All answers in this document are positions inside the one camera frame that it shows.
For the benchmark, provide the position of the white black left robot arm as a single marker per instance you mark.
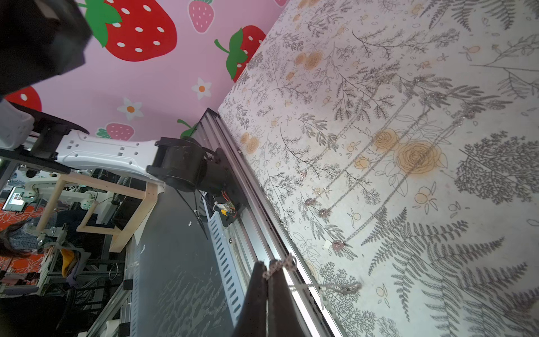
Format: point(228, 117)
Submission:
point(43, 39)

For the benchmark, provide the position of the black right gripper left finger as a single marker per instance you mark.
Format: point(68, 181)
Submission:
point(252, 319)

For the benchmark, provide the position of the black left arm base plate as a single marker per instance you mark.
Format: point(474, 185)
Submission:
point(229, 198)

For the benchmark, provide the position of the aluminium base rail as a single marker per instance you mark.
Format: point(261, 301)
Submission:
point(259, 236)

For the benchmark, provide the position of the light wooden table frame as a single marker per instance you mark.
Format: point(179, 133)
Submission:
point(120, 237)

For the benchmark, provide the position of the white perforated cable duct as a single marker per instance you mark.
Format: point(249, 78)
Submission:
point(234, 286)

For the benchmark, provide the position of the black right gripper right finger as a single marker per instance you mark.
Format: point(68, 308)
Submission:
point(282, 317)

